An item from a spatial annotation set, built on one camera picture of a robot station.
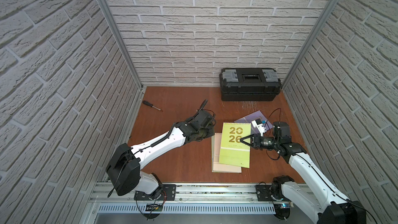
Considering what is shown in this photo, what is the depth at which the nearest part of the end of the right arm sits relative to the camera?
1.99 feet

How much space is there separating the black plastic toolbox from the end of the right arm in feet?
1.20

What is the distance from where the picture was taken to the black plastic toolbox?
100 centimetres
